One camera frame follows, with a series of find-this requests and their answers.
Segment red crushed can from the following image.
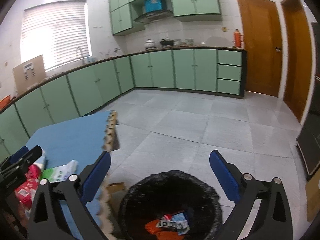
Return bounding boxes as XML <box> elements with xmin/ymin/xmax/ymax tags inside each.
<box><xmin>15</xmin><ymin>164</ymin><xmax>41</xmax><ymax>210</ymax></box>

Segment green white plastic bag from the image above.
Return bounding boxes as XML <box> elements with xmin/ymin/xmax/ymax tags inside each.
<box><xmin>41</xmin><ymin>160</ymin><xmax>78</xmax><ymax>183</ymax></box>

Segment black trash bin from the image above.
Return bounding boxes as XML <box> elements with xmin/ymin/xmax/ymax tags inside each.
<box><xmin>118</xmin><ymin>170</ymin><xmax>222</xmax><ymax>239</ymax></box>

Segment trash in bin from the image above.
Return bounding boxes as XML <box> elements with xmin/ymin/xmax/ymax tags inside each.
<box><xmin>144</xmin><ymin>212</ymin><xmax>190</xmax><ymax>240</ymax></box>

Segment blue foam mat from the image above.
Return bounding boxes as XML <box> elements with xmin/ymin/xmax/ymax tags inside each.
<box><xmin>26</xmin><ymin>111</ymin><xmax>119</xmax><ymax>239</ymax></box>

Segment orange basin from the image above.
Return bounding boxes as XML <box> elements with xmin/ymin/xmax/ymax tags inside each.
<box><xmin>0</xmin><ymin>95</ymin><xmax>11</xmax><ymax>110</ymax></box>

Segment cardboard box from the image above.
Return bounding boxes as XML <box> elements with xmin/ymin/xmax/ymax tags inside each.
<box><xmin>12</xmin><ymin>55</ymin><xmax>47</xmax><ymax>95</ymax></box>

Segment black appliance on right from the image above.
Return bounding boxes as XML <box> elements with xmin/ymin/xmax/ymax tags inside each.
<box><xmin>297</xmin><ymin>113</ymin><xmax>319</xmax><ymax>180</ymax></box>

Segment sink faucet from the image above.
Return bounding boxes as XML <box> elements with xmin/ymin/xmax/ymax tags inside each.
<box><xmin>76</xmin><ymin>47</ymin><xmax>84</xmax><ymax>61</ymax></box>

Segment window blinds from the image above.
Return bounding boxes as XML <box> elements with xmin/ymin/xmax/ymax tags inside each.
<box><xmin>20</xmin><ymin>0</ymin><xmax>92</xmax><ymax>71</ymax></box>

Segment white pot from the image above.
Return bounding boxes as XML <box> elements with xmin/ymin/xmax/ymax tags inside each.
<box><xmin>144</xmin><ymin>39</ymin><xmax>157</xmax><ymax>50</ymax></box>

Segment green lower cabinets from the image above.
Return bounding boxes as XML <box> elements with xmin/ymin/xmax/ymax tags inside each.
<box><xmin>1</xmin><ymin>47</ymin><xmax>247</xmax><ymax>159</ymax></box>

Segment black wok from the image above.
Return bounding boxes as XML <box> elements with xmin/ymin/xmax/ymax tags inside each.
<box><xmin>159</xmin><ymin>38</ymin><xmax>174</xmax><ymax>48</ymax></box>

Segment wooden door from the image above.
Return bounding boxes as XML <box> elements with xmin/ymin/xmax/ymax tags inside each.
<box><xmin>238</xmin><ymin>0</ymin><xmax>283</xmax><ymax>97</ymax></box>
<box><xmin>281</xmin><ymin>0</ymin><xmax>312</xmax><ymax>121</ymax></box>

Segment orange thermos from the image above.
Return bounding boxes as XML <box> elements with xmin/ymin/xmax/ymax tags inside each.
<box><xmin>233</xmin><ymin>29</ymin><xmax>242</xmax><ymax>48</ymax></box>

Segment blue box on hood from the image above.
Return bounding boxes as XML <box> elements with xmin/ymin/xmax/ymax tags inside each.
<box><xmin>144</xmin><ymin>0</ymin><xmax>167</xmax><ymax>13</ymax></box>

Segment range hood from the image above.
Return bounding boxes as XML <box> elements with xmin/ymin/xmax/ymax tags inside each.
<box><xmin>133</xmin><ymin>10</ymin><xmax>173</xmax><ymax>24</ymax></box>

